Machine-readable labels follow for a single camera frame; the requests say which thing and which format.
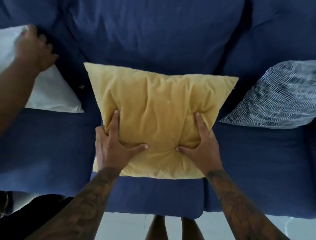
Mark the person's left hand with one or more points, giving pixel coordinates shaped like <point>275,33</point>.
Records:
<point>109,152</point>

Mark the person's right hand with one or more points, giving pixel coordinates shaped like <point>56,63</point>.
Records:
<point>206,154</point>

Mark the person's left thumb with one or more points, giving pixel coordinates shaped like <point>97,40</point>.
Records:
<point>137,150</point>

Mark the person's right thumb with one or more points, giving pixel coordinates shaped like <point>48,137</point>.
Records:
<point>184,149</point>

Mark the yellow square cushion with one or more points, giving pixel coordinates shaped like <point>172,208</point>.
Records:
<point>160,108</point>

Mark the person's left forearm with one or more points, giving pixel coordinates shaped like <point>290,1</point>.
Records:
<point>84,207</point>

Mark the person's right forearm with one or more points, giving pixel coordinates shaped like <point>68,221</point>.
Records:
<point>237,207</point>

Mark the another person's forearm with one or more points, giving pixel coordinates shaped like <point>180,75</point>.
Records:
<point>13,91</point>

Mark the person's left leg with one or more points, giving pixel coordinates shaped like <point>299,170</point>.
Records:
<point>156,228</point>

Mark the person's leg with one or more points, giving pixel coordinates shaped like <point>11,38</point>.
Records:
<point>156,228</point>
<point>189,230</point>

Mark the person's right leg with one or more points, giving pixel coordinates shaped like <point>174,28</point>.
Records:
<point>189,230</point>

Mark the white pillow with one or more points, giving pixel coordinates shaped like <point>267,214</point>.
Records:
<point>49,91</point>

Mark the blue white patterned cushion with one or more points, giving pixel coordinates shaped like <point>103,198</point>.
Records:
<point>276,96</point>

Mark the blue fabric sofa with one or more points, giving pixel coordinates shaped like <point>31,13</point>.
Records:
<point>158,37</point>

